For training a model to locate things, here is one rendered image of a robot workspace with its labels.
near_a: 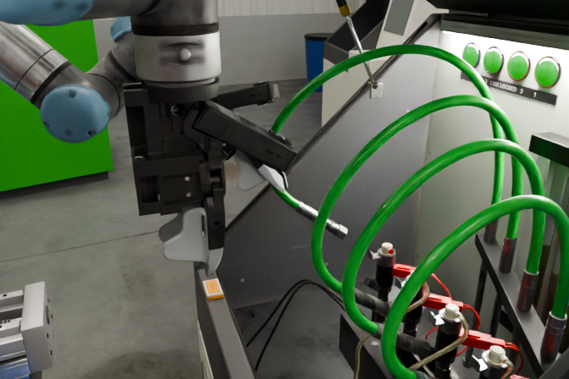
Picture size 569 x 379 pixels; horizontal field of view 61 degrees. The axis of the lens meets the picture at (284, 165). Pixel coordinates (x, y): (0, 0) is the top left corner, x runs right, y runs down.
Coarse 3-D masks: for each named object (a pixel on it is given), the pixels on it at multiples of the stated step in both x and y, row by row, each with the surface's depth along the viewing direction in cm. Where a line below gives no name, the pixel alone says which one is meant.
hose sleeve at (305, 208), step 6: (300, 204) 77; (306, 204) 78; (300, 210) 77; (306, 210) 77; (312, 210) 78; (306, 216) 78; (312, 216) 78; (330, 222) 79; (330, 228) 79; (336, 228) 79
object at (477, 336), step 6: (462, 330) 62; (468, 336) 61; (474, 336) 61; (480, 336) 61; (486, 336) 61; (468, 342) 61; (474, 342) 61; (480, 342) 60; (486, 342) 60; (492, 342) 60; (498, 342) 60; (504, 342) 60; (480, 348) 61; (486, 348) 60; (504, 348) 60
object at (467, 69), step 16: (384, 48) 69; (400, 48) 69; (416, 48) 69; (432, 48) 69; (336, 64) 70; (352, 64) 69; (464, 64) 70; (320, 80) 70; (480, 80) 71; (304, 96) 71; (288, 112) 71; (272, 128) 72; (496, 128) 74; (496, 160) 76; (496, 176) 77; (496, 192) 78
